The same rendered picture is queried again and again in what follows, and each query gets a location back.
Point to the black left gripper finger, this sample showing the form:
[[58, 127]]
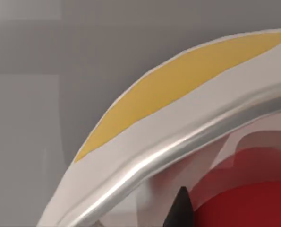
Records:
[[181, 210]]

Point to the red and white can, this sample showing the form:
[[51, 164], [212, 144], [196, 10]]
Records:
[[201, 118]]

